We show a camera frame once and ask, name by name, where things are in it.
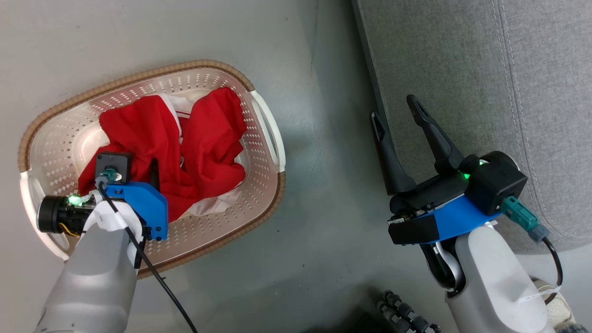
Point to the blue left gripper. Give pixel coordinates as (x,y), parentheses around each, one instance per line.
(148,208)

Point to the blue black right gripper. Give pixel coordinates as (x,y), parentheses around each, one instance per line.
(444,222)

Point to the red and white garment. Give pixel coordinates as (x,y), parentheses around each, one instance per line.
(212,134)

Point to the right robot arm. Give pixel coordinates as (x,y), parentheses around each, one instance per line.
(495,286)

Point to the white perforated laundry basket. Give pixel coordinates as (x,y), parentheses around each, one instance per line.
(60,138)

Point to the grey fabric sofa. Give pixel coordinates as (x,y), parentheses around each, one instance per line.
(462,69)

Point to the white paper label tag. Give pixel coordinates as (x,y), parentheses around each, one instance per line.
(539,295)

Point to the white sneaker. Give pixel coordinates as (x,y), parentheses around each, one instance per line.
(557,305)

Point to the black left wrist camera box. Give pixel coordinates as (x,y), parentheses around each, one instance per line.
(113,162)

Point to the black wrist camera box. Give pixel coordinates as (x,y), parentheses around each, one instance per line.
(497,182)
(113,162)

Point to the teal left camera connector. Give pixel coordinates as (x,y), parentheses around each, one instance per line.
(110,175)

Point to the teal camera connector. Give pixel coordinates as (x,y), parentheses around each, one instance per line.
(110,175)
(520,215)

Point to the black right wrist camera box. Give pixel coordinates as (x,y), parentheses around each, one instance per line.
(497,182)

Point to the teal right camera connector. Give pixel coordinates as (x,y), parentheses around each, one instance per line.
(520,215)

